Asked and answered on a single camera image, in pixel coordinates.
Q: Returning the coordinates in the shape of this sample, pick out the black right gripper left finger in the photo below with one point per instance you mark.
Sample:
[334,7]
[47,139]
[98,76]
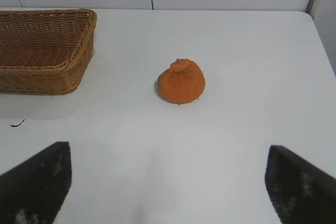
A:
[34,182]

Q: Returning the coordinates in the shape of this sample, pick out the brown woven wicker basket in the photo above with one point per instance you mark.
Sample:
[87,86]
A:
[39,51]

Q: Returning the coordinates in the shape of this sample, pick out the small black twig scrap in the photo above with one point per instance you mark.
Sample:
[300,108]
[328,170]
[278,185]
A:
[18,124]

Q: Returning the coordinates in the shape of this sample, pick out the orange-brown bread roll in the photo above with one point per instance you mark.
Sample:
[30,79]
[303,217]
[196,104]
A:
[182,83]

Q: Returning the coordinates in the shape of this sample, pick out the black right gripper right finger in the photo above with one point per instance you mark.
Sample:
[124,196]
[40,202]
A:
[302,190]

